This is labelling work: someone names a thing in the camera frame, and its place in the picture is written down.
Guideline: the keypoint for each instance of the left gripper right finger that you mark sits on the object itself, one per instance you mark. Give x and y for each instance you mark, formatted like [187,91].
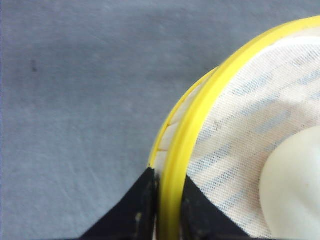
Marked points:
[202,220]

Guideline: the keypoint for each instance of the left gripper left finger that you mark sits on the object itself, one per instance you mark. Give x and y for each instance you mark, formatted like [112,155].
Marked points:
[133,217]

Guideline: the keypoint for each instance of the bamboo steamer basket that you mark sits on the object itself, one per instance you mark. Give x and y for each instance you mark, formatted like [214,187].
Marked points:
[177,138]

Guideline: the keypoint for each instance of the large white bun left basket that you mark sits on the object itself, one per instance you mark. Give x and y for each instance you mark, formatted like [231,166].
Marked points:
[289,187]

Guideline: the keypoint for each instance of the white blue steamer cloth liner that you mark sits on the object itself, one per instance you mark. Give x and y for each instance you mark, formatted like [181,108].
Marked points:
[273,96]

